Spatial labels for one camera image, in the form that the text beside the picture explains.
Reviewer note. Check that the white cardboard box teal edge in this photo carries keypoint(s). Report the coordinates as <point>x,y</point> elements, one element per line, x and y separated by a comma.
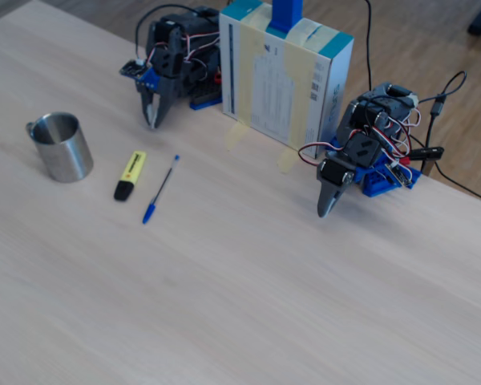
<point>338,100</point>

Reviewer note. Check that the grey gripper body without camera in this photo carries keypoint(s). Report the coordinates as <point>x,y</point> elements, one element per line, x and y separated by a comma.
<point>331,173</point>

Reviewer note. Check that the small red connector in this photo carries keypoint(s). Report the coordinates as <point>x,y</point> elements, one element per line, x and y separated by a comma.
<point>217,77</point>

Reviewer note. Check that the grey fixed gripper finger without camera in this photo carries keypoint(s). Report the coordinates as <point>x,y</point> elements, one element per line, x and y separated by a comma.
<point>325,198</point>

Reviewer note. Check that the blue base under camera arm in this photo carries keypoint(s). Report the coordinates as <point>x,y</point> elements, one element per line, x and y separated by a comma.
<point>204,104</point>

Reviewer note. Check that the grey moving gripper finger without camera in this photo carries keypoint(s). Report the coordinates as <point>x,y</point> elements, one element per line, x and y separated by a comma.
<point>340,191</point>

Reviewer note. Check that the dark grey gripper body with camera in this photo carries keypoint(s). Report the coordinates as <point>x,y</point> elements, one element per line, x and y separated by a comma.
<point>163,89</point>

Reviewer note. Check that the black connector plug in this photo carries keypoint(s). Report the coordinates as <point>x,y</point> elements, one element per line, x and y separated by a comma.
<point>429,152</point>

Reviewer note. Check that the yellow highlighter pen black cap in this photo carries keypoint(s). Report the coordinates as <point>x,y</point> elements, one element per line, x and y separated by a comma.
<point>131,170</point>

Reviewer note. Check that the blue wrist camera board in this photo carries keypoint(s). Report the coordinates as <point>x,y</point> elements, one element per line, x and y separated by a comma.
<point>138,74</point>

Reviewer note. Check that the dark grey arm with camera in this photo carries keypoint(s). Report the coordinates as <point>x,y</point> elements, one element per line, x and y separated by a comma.
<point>194,28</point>

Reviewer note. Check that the grey arm without camera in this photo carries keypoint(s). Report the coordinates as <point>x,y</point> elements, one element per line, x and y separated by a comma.
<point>385,102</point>

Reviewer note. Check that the dark grey fixed gripper finger with camera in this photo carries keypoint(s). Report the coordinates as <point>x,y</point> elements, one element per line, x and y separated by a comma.
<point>163,108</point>

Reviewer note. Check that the beige masking tape strip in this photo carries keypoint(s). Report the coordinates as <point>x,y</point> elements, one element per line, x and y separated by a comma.
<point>236,136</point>
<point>288,160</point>

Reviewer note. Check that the blue base under camera-less arm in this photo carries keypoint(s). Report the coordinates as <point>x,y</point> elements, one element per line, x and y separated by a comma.
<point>374,186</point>

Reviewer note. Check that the dark grey moving gripper finger with camera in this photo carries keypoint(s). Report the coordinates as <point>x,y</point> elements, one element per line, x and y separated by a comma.
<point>148,106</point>

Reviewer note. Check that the small motor controller board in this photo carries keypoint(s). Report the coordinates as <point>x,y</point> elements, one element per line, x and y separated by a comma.
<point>398,175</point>

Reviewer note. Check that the blue ballpoint pen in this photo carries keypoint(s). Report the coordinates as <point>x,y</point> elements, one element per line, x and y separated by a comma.
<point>148,213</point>

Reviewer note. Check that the blue camera post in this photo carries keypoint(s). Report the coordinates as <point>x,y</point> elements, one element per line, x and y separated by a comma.
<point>284,16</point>

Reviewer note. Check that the silver metal cup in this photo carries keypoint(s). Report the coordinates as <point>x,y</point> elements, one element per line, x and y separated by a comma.
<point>68,156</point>

